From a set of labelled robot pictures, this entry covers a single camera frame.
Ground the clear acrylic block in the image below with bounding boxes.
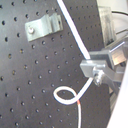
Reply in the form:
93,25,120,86
98,6,116,46

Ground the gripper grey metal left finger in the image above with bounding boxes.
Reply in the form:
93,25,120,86
80,60,120,94

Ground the black perforated breadboard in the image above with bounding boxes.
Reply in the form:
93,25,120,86
0,0,110,128

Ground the metal cable clip bracket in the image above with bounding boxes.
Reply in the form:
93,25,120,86
25,13,63,41

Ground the white cable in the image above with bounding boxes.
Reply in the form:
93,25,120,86
53,0,95,128

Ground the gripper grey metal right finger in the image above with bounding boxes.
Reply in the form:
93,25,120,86
90,41,128,69

